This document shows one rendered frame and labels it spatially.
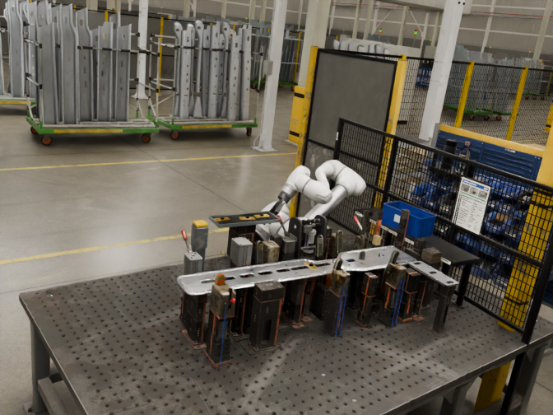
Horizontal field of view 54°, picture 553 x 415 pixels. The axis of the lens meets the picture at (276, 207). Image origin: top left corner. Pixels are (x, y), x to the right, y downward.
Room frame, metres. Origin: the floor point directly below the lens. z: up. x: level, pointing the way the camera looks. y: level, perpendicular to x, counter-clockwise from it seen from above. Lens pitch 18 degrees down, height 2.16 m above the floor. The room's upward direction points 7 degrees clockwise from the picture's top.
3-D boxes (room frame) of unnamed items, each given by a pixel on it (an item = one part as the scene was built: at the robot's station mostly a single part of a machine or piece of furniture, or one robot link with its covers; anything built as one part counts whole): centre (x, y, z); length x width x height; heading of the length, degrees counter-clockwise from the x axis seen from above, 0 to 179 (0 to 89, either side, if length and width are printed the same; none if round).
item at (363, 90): (5.36, -0.58, 1.00); 1.34 x 0.14 x 2.00; 39
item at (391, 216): (3.31, -0.84, 1.10); 0.30 x 0.17 x 0.13; 40
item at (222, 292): (2.14, 0.18, 0.88); 0.15 x 0.11 x 0.36; 33
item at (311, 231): (2.84, -0.19, 0.94); 0.18 x 0.13 x 0.49; 123
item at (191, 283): (2.60, -0.20, 1.00); 1.38 x 0.22 x 0.02; 123
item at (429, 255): (2.90, -0.91, 0.88); 0.08 x 0.08 x 0.36; 33
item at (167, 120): (10.53, 1.62, 0.88); 1.91 x 1.01 x 1.76; 131
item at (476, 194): (3.08, -1.13, 1.30); 0.23 x 0.02 x 0.31; 33
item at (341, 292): (2.50, -0.36, 0.87); 0.12 x 0.09 x 0.35; 33
